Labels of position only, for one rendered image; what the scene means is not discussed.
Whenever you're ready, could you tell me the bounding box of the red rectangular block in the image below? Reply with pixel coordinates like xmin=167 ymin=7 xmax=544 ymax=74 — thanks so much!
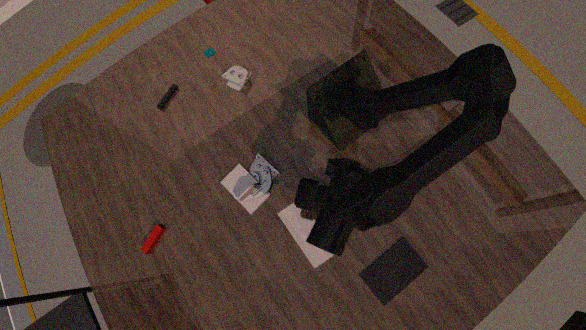
xmin=140 ymin=224 xmax=166 ymax=254

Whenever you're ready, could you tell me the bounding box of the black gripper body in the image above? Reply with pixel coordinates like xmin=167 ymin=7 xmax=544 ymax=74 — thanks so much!
xmin=294 ymin=178 xmax=332 ymax=211

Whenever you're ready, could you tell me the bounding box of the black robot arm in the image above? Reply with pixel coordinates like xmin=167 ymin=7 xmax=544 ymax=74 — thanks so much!
xmin=307 ymin=44 xmax=517 ymax=257

